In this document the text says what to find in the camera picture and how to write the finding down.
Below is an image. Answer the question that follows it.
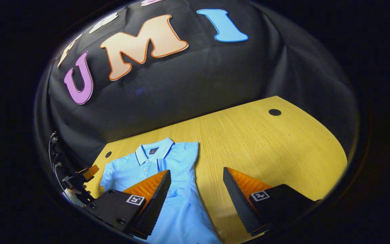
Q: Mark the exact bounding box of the light blue T-shirt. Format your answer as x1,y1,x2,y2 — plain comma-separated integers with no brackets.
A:
100,137,223,244

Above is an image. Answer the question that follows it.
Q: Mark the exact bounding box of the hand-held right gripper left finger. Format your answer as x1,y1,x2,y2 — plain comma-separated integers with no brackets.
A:
85,169,172,240

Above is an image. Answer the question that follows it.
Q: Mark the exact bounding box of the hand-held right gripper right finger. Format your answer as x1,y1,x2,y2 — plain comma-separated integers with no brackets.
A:
222,166,321,237

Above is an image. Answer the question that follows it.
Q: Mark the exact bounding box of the black backdrop cloth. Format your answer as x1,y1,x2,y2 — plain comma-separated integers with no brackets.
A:
34,0,360,164

